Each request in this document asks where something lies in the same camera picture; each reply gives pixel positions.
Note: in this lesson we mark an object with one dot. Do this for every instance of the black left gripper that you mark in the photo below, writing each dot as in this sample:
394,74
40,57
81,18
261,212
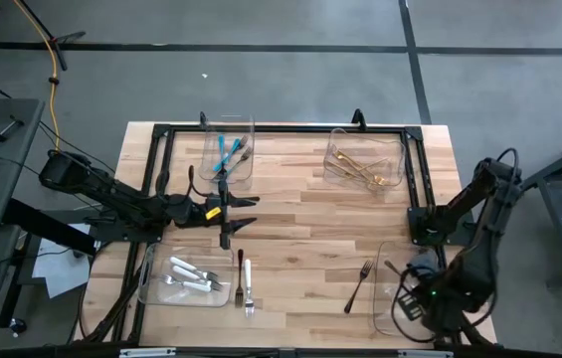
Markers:
208,211

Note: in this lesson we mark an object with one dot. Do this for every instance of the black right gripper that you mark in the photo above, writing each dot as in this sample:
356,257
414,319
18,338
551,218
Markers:
422,278

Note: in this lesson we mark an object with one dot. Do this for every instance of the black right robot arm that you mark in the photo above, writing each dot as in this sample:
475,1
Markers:
479,258

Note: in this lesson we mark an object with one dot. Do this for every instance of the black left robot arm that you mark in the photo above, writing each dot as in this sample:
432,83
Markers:
126,204

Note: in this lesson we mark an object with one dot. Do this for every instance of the yellow tape tag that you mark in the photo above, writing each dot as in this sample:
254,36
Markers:
213,213

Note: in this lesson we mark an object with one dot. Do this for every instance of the clear plastic bin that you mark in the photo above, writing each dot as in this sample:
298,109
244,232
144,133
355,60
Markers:
186,298
385,318
241,174
395,149

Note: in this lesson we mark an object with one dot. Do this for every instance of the white paper sheet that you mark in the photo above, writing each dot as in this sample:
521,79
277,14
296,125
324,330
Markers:
61,273

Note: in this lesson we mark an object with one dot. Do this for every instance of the black desk beam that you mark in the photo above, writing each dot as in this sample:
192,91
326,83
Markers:
52,231

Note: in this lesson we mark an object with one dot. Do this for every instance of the black tripod stand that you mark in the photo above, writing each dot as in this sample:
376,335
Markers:
69,37

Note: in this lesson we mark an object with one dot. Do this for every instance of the black round knob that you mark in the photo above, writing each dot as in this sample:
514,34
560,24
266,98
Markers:
18,325

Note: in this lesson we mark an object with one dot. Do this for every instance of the silver metal bracket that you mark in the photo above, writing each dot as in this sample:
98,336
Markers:
146,353
425,354

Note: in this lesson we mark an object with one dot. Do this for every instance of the black frame clamp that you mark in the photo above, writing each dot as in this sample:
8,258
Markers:
203,119
358,118

